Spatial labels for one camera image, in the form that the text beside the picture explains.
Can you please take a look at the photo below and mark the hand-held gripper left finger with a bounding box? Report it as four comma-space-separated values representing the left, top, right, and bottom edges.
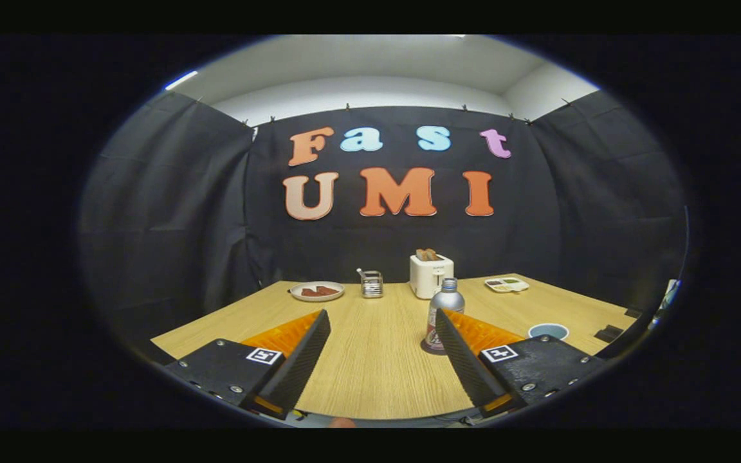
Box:
163, 309, 332, 420

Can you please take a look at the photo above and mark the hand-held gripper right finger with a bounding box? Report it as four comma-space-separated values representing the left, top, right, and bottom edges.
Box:
435, 307, 607, 419

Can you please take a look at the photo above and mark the silver juice bottle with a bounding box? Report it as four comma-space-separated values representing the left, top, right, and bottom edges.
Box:
425, 277, 466, 352

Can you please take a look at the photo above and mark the white cup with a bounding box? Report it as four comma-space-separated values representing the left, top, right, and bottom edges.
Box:
527, 322, 570, 341

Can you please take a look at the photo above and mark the round white plate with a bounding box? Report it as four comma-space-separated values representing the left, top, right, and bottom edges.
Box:
289, 281, 345, 302

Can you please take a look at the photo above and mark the wooden table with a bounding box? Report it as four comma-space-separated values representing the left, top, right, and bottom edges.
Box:
151, 273, 638, 420

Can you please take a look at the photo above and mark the white food tray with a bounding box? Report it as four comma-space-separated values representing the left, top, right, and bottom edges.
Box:
484, 277, 530, 293

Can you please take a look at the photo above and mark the white toaster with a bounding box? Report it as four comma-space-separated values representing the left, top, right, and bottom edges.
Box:
409, 254, 455, 300

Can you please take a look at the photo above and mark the black backdrop cloth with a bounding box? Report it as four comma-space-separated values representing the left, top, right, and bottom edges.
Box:
78, 90, 690, 361

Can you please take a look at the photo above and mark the pale grey equipment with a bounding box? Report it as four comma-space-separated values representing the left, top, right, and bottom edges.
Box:
650, 278, 681, 330

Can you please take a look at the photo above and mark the ceiling light strip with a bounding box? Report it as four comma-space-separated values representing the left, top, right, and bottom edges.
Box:
165, 70, 199, 91

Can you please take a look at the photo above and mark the metal wire rack holder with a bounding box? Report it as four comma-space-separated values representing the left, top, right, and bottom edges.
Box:
356, 268, 385, 298

